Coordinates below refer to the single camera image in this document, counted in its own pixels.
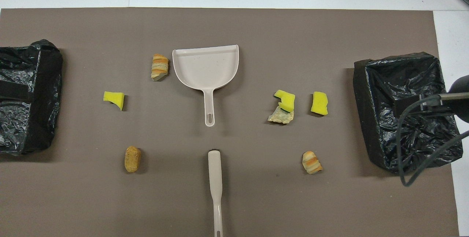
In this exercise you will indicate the brown table mat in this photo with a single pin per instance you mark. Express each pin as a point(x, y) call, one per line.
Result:
point(91, 46)

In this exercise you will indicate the small striped croissant piece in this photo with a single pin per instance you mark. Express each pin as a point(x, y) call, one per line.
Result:
point(311, 163)

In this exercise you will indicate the brown bread roll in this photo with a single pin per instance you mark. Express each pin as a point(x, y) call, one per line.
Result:
point(132, 159)

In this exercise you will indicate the beige plastic dustpan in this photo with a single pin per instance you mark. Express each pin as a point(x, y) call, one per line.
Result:
point(205, 68)

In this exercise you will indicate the pale crusty bread chunk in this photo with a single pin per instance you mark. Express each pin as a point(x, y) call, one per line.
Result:
point(279, 118)

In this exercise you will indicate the beige brush with black bristles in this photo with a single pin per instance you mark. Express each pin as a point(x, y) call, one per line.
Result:
point(215, 171)

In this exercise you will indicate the notched yellow sponge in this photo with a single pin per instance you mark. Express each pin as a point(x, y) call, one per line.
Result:
point(286, 99)

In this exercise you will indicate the rectangular yellow sponge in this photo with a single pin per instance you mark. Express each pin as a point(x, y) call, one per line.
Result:
point(319, 103)

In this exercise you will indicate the black bag-lined bin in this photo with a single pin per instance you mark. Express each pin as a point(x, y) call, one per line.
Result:
point(384, 83)
point(22, 127)

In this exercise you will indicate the yellow sponge wedge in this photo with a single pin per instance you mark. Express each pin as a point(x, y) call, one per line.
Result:
point(113, 97)

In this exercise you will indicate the large striped croissant piece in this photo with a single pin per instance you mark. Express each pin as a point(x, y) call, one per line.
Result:
point(159, 66)

